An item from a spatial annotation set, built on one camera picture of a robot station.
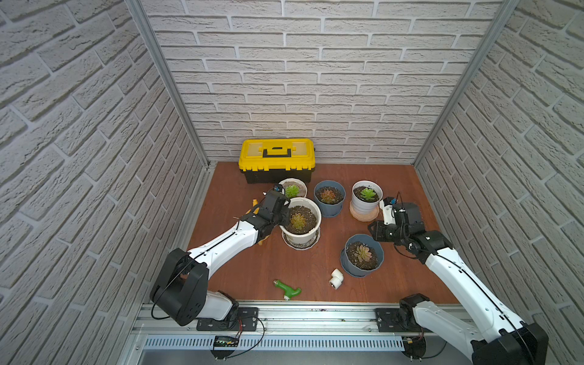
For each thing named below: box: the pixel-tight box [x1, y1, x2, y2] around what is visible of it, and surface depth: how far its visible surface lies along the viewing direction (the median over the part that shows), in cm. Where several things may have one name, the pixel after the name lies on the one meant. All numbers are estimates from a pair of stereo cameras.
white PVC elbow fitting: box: [329, 268, 344, 290], surface depth 82 cm
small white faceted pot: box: [278, 177, 308, 199], surface depth 97 cm
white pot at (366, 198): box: [349, 179, 384, 223], surface depth 99 cm
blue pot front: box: [339, 233, 385, 278], surface depth 82 cm
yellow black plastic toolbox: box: [238, 138, 316, 185], surface depth 102 cm
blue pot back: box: [313, 179, 346, 219], surface depth 97 cm
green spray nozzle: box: [272, 279, 302, 301], surface depth 81 cm
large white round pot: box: [279, 196, 323, 251], surface depth 89 cm
